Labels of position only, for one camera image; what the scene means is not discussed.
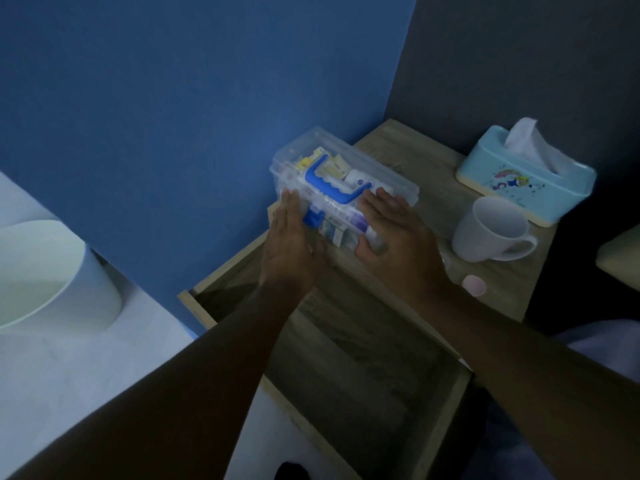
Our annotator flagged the person's left hand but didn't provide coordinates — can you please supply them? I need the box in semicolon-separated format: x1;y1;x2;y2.
259;189;329;291

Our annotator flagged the person's right hand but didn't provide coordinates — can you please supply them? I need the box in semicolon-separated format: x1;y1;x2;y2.
354;187;447;301

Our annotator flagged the clear storage box blue handle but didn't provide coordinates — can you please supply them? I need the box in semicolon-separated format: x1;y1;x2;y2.
269;126;420;255

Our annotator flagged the person's right forearm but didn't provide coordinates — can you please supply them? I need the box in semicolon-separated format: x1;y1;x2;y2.
419;284;640;480

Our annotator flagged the person's left forearm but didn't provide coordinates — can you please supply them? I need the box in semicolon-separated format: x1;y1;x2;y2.
7;282;321;480

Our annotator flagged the white purple medicine carton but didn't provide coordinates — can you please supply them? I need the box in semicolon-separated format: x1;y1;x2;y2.
320;210;373;248

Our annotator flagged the white round bottle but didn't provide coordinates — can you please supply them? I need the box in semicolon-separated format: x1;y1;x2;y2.
344;169;377;191

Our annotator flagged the wooden nightstand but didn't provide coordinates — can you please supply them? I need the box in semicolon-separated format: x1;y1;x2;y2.
267;119;559;376

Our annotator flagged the white mug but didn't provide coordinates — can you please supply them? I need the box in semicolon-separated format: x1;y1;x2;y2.
451;196;539;264

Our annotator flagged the small pink round cap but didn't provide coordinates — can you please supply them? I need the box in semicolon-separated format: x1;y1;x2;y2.
461;275;488;298

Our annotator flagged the yellow medicine packet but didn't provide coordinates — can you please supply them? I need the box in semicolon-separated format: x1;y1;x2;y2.
295;149;327;171

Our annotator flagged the wooden drawer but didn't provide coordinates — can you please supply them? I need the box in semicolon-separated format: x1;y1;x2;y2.
177;230;474;480

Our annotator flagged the light blue tissue box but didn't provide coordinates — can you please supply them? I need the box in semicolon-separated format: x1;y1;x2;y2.
455;125;598;228

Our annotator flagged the white tissue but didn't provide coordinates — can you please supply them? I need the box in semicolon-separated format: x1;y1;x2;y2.
503;118;571;175

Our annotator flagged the cream cushion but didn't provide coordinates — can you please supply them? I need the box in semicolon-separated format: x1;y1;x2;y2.
596;225;640;292

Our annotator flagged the white waste bin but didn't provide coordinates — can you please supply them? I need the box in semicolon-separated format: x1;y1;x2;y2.
0;220;124;336

